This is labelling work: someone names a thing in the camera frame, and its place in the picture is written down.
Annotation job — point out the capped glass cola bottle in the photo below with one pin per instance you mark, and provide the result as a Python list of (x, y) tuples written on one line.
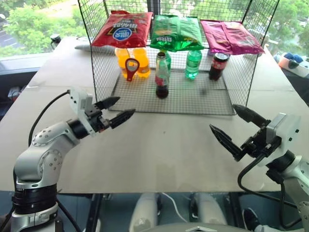
[(162, 77)]

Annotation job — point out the white orange device with blue balls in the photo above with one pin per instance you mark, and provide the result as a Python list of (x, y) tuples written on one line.
[(293, 64)]

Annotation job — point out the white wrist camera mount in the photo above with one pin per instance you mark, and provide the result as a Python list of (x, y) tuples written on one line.
[(78, 101), (287, 130)]

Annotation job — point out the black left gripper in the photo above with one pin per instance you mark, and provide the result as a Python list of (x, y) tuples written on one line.
[(96, 120)]

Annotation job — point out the black table leg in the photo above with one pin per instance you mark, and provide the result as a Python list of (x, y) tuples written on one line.
[(93, 212)]

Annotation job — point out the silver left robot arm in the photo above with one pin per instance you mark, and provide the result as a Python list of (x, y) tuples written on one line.
[(48, 145)]

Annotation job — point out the green plastic soda bottle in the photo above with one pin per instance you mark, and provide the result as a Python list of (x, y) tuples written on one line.
[(168, 59), (193, 64)]

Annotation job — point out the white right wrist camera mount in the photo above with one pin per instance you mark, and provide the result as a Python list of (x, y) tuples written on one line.
[(287, 130)]

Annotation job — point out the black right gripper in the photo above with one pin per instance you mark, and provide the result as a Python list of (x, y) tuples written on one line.
[(257, 146)]

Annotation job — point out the red chip bag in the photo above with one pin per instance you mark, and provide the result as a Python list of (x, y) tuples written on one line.
[(123, 30)]

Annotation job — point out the purple chip bag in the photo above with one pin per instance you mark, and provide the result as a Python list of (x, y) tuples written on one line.
[(231, 37)]

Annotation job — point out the black round knob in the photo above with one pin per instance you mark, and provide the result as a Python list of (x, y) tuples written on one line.
[(55, 38)]

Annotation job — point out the plastic cola bottle red label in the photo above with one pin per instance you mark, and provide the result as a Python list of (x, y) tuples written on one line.
[(218, 66)]

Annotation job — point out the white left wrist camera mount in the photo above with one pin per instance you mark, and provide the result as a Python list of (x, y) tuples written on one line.
[(78, 101)]

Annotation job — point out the black shoe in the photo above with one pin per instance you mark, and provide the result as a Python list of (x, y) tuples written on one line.
[(250, 218)]

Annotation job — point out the green chip bag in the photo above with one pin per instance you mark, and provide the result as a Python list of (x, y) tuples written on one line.
[(176, 33)]

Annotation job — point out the white rounded robot leg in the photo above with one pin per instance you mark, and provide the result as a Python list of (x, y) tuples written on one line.
[(144, 212), (210, 210)]

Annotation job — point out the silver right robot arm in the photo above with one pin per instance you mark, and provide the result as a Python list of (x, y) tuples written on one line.
[(299, 176)]

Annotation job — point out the orange soda bottle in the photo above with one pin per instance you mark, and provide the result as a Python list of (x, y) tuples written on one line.
[(120, 58), (143, 62)]

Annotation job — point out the orange bottle opener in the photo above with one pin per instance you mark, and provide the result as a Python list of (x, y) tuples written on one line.
[(131, 68)]

